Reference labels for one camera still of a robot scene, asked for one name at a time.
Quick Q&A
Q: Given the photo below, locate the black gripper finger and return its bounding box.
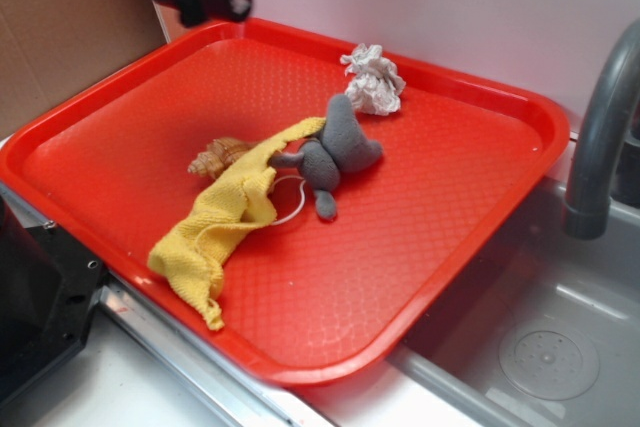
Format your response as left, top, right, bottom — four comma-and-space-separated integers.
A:
177, 0, 204, 27
228, 0, 253, 22

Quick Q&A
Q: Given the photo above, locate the brown cardboard panel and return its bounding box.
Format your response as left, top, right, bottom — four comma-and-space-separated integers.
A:
1, 0, 187, 138

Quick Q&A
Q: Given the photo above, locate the brown spiral seashell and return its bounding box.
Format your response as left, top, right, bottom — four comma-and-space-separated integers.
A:
187, 137, 258, 180

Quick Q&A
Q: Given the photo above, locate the crumpled white paper tissue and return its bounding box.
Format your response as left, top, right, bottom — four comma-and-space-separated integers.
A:
340, 43, 406, 116

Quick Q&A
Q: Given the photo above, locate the grey plush toy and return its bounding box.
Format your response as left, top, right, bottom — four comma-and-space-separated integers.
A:
268, 94, 383, 221

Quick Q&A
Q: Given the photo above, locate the red plastic tray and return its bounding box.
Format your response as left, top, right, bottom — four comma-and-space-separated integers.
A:
1, 19, 569, 387

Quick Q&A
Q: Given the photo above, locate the yellow microfibre cloth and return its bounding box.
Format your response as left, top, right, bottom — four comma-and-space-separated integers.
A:
147, 117, 325, 331

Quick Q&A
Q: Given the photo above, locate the grey sink faucet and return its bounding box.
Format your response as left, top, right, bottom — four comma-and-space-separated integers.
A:
562, 21, 639, 240

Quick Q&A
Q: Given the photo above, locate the grey plastic sink basin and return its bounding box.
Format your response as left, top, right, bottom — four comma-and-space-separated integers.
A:
390, 180, 639, 426

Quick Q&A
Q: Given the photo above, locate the white string loop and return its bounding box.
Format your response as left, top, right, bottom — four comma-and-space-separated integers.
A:
270, 175, 307, 227

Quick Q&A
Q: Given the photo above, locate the silver metal rail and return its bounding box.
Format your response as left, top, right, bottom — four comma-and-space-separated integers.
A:
1, 186, 331, 426

